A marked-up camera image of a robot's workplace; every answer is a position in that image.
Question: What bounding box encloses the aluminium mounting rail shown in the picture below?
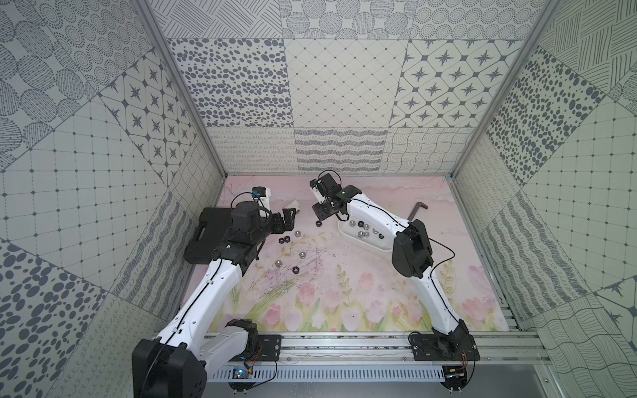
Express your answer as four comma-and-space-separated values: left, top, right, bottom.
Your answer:
273, 332, 549, 365

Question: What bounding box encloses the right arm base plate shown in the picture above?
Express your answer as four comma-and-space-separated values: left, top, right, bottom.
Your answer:
407, 332, 480, 362

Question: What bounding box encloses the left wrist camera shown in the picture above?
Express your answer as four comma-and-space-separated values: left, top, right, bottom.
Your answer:
251, 187, 272, 211

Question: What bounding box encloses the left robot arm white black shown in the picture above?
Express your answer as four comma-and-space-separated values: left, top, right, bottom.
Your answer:
132, 200, 297, 397

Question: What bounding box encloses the black plastic tool case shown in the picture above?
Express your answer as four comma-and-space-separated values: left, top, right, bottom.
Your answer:
183, 207, 232, 265

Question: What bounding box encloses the white storage box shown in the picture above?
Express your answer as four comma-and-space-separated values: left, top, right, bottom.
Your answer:
338, 209, 403, 255

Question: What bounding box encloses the dark hex allen key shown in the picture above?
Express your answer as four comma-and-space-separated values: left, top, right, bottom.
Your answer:
407, 202, 429, 222

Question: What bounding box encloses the white slotted cable duct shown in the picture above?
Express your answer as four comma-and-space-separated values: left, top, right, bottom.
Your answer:
207, 364, 446, 383

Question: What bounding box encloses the white pipe tee fitting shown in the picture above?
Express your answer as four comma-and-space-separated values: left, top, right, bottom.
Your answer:
284, 200, 300, 213

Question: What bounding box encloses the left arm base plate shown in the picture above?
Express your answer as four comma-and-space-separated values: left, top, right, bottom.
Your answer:
231, 334, 282, 363

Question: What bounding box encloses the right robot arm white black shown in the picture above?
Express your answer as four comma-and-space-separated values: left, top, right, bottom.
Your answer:
310, 172, 470, 354

